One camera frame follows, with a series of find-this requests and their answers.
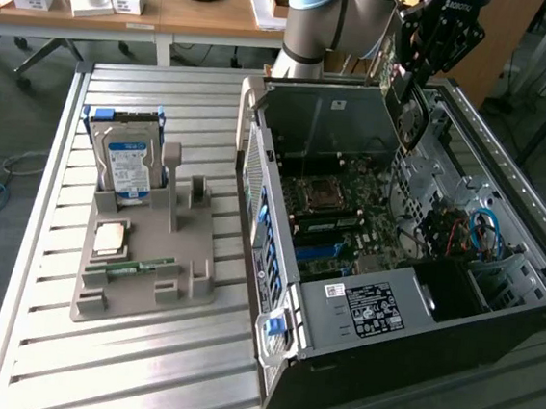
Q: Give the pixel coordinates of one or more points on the green RAM stick black chips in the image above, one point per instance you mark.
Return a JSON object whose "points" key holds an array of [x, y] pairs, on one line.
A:
{"points": [[329, 224]]}

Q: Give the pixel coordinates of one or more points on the blue case latch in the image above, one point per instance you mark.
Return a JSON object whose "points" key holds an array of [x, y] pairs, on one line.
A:
{"points": [[274, 325]]}

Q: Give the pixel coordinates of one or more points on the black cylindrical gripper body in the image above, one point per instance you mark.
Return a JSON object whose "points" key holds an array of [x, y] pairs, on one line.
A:
{"points": [[454, 2]]}

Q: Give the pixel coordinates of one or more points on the small white box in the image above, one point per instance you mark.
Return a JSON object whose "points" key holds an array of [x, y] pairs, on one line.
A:
{"points": [[128, 2]]}

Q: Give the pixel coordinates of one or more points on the blue expansion slot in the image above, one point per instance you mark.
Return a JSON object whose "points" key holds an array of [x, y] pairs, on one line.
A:
{"points": [[316, 254]]}

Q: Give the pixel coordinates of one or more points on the green motherboard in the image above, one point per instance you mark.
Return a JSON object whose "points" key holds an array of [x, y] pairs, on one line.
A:
{"points": [[372, 233]]}

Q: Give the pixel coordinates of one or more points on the white paper stack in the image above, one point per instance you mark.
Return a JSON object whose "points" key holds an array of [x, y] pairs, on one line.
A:
{"points": [[264, 15]]}

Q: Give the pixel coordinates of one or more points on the metal disk bay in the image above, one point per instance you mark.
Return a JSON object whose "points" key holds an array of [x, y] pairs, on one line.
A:
{"points": [[517, 281]]}

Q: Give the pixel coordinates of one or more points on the metal CPU socket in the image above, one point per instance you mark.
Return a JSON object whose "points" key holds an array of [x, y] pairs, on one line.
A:
{"points": [[324, 194]]}

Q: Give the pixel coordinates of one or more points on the black fan shroud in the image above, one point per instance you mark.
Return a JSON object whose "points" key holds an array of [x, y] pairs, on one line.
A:
{"points": [[448, 291]]}

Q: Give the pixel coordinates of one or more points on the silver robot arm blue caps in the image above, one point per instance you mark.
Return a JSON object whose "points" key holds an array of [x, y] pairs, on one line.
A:
{"points": [[315, 20]]}

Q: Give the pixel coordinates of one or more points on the grey power supply unit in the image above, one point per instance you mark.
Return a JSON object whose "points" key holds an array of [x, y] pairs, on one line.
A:
{"points": [[320, 315]]}

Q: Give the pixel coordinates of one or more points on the hard disk in blue carrier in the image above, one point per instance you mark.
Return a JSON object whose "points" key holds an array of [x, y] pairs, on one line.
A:
{"points": [[124, 161]]}

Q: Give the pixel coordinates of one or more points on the wooden desk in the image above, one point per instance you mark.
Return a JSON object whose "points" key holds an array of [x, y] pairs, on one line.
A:
{"points": [[54, 19]]}

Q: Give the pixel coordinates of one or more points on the black open PC case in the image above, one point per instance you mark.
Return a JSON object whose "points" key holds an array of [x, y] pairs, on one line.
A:
{"points": [[381, 384]]}

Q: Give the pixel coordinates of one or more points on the grey chipset heatsink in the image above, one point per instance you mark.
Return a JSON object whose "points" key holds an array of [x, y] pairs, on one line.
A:
{"points": [[368, 266]]}

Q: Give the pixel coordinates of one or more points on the silver CPU chip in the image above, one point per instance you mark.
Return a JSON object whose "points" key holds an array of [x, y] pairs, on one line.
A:
{"points": [[109, 238]]}

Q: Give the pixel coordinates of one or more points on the grey parts rack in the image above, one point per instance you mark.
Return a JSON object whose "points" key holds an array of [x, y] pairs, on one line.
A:
{"points": [[152, 251]]}

